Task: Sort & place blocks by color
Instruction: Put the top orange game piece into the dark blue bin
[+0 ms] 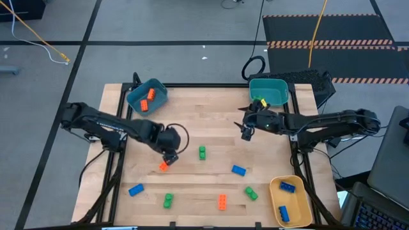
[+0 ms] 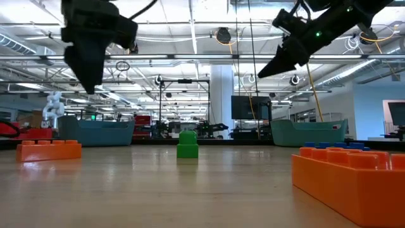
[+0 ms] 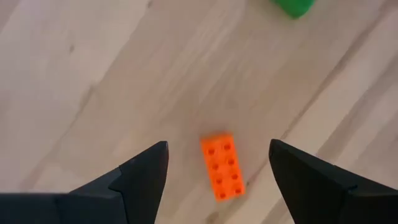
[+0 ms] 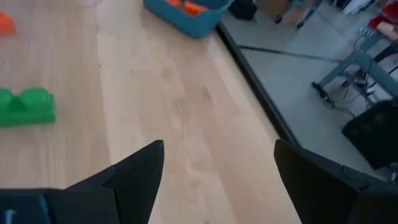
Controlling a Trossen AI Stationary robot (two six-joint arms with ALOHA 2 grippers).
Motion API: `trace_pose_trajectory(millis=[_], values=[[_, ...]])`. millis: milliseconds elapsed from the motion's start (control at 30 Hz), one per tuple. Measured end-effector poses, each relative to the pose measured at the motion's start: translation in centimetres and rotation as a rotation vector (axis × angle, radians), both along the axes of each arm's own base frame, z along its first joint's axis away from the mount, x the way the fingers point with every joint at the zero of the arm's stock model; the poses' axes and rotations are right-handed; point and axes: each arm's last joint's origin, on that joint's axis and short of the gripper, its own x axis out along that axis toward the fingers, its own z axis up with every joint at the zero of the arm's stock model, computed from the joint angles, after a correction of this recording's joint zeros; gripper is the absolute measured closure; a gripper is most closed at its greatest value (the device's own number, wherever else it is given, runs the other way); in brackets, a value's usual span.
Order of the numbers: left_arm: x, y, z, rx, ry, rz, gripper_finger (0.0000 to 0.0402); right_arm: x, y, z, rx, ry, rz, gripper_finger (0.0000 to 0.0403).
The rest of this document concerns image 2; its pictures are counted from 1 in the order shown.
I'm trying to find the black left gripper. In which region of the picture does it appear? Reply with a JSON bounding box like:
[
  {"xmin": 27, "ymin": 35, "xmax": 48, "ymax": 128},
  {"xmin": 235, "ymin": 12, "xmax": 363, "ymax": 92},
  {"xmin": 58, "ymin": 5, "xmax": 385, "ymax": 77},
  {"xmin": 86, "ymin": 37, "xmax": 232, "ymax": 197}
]
[{"xmin": 60, "ymin": 0, "xmax": 139, "ymax": 96}]

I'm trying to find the teal green plastic bin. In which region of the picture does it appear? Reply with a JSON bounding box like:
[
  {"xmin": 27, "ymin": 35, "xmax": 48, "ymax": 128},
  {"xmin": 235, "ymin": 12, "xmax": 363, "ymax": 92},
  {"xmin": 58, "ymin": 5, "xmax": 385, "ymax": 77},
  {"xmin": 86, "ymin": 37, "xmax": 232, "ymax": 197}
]
[{"xmin": 270, "ymin": 118, "xmax": 349, "ymax": 148}]

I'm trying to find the red tool cabinet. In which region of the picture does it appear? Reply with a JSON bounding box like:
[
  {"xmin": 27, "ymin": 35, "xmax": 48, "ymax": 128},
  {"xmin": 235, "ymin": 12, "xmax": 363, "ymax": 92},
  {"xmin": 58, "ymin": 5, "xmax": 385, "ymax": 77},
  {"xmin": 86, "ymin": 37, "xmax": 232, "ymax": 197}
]
[{"xmin": 134, "ymin": 114, "xmax": 152, "ymax": 140}]

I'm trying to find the brown cardboard box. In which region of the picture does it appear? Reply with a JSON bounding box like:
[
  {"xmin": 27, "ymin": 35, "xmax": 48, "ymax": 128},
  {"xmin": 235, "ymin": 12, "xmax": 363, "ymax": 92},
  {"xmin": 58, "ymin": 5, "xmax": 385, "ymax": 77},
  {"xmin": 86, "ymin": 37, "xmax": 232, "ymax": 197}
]
[{"xmin": 17, "ymin": 110, "xmax": 44, "ymax": 129}]

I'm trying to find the yellow cable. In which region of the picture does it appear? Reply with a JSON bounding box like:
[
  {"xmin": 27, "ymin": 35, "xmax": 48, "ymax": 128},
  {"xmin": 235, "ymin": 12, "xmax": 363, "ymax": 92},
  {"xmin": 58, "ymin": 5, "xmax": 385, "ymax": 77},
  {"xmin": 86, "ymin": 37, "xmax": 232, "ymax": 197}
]
[{"xmin": 305, "ymin": 61, "xmax": 325, "ymax": 123}]

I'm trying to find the white building column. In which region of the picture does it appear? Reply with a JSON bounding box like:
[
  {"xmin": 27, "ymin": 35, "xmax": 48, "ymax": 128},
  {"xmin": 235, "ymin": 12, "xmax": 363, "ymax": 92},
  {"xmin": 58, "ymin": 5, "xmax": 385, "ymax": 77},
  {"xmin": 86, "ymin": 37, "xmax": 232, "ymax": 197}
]
[{"xmin": 209, "ymin": 65, "xmax": 235, "ymax": 140}]

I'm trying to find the black metal gantry frame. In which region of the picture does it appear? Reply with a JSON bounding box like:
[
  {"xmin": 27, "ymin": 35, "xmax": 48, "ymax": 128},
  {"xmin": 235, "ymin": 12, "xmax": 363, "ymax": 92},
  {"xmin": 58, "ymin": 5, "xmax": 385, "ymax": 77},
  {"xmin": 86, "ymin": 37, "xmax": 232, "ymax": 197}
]
[{"xmin": 158, "ymin": 78, "xmax": 211, "ymax": 140}]

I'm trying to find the silver ventilation duct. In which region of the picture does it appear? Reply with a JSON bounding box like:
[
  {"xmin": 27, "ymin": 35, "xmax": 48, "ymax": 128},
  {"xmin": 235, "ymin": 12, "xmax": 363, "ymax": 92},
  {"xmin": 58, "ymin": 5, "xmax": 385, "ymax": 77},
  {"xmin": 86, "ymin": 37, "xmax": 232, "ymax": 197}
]
[
  {"xmin": 315, "ymin": 44, "xmax": 405, "ymax": 89},
  {"xmin": 0, "ymin": 31, "xmax": 56, "ymax": 57}
]

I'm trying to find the green toy building block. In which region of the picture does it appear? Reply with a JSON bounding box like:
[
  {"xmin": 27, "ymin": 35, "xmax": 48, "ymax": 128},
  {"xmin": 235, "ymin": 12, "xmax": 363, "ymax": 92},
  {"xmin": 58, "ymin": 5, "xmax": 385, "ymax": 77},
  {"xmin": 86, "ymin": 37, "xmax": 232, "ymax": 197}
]
[{"xmin": 176, "ymin": 130, "xmax": 199, "ymax": 159}]

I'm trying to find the blue toy building block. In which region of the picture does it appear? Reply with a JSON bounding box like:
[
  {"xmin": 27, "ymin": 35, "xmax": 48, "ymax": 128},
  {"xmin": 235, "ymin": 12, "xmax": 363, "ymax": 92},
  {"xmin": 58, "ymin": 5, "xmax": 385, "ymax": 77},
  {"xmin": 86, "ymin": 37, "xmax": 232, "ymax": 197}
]
[{"xmin": 304, "ymin": 141, "xmax": 371, "ymax": 151}]

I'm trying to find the black ceiling cable reel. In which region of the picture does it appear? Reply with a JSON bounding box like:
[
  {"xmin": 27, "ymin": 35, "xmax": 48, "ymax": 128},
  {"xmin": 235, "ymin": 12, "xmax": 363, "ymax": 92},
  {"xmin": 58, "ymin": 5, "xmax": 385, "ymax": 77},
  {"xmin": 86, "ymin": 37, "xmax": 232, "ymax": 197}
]
[
  {"xmin": 216, "ymin": 27, "xmax": 232, "ymax": 45},
  {"xmin": 359, "ymin": 27, "xmax": 380, "ymax": 45}
]

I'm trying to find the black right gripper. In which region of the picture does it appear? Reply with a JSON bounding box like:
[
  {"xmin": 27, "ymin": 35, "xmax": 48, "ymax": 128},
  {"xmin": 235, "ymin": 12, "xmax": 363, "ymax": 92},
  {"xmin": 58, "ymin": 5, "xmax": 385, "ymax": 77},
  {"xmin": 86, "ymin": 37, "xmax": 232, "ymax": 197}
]
[{"xmin": 258, "ymin": 8, "xmax": 346, "ymax": 79}]

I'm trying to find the orange toy building block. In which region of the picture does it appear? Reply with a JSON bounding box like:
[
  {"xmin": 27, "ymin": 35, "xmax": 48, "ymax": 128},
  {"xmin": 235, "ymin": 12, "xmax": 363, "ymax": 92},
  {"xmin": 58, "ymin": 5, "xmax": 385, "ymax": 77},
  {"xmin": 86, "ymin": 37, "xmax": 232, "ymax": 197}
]
[
  {"xmin": 290, "ymin": 146, "xmax": 405, "ymax": 228},
  {"xmin": 16, "ymin": 139, "xmax": 82, "ymax": 163}
]

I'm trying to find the black monitor screen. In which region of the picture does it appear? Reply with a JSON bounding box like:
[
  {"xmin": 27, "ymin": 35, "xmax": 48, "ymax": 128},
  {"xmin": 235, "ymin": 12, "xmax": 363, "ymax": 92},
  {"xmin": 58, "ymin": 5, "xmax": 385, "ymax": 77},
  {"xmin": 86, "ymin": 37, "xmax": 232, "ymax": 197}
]
[
  {"xmin": 387, "ymin": 101, "xmax": 405, "ymax": 127},
  {"xmin": 230, "ymin": 95, "xmax": 272, "ymax": 120}
]

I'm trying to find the dusty blue plastic bin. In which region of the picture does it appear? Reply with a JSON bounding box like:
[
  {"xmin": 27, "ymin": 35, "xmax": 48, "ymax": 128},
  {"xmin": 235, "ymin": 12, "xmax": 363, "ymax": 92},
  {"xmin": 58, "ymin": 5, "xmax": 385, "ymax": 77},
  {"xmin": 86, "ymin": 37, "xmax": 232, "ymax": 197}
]
[{"xmin": 58, "ymin": 115, "xmax": 136, "ymax": 147}]

